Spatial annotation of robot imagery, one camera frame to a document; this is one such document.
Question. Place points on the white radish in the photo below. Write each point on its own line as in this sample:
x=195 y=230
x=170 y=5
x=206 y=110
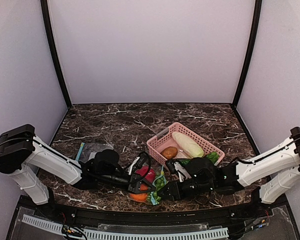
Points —
x=188 y=145

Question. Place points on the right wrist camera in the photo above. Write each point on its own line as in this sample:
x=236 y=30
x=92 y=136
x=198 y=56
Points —
x=176 y=168

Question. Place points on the green grape bunch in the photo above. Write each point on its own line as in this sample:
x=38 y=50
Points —
x=159 y=182

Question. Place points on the black right frame post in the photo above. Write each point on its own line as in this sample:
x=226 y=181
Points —
x=249 y=52

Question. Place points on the dark green leaf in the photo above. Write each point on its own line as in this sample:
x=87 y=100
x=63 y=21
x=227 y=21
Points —
x=183 y=161

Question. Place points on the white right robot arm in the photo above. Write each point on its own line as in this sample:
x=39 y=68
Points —
x=282 y=160

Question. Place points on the brown potato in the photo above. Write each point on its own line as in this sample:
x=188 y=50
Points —
x=169 y=152

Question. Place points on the black left frame post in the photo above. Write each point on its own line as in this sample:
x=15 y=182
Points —
x=54 y=53

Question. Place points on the green lettuce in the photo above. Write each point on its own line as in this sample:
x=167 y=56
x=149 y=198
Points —
x=213 y=157

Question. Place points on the white slotted cable duct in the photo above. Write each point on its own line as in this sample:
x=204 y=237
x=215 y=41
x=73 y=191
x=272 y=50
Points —
x=120 y=232

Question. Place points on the clear zip bag blue zipper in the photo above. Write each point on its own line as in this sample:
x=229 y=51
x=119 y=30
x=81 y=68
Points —
x=152 y=173

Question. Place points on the pink perforated plastic basket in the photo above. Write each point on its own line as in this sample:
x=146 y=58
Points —
x=164 y=139

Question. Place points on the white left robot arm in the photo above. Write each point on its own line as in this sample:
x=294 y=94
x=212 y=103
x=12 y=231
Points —
x=21 y=148

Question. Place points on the orange persimmon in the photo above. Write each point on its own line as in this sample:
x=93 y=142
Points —
x=138 y=197

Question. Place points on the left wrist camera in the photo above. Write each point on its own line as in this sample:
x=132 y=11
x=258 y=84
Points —
x=138 y=163

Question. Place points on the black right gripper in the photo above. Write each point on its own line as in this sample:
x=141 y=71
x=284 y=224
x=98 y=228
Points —
x=176 y=190

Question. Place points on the black frame post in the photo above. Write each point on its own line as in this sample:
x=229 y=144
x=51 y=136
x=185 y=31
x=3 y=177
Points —
x=54 y=53
x=249 y=52

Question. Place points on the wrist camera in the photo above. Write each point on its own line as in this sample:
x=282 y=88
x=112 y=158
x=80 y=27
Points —
x=176 y=168
x=138 y=163

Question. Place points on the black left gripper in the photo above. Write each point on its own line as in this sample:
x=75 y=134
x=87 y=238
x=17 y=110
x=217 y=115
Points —
x=133 y=180

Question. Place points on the black front rail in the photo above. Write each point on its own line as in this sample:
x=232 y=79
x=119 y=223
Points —
x=224 y=216

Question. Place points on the flat clear zip bag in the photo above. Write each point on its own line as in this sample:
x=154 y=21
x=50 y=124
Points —
x=87 y=151

